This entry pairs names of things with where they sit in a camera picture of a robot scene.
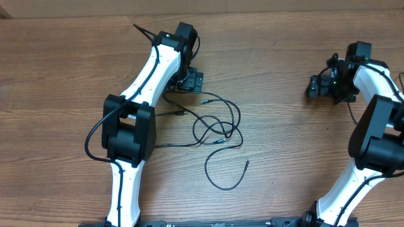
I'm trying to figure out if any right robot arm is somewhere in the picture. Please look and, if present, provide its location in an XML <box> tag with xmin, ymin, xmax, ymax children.
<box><xmin>283</xmin><ymin>41</ymin><xmax>403</xmax><ymax>226</ymax></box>

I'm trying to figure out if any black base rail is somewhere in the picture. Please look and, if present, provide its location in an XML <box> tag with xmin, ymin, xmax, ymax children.
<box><xmin>78</xmin><ymin>216</ymin><xmax>359</xmax><ymax>227</ymax></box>

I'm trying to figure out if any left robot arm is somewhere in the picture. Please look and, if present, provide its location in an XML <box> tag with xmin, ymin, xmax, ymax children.
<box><xmin>94</xmin><ymin>22</ymin><xmax>203</xmax><ymax>226</ymax></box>

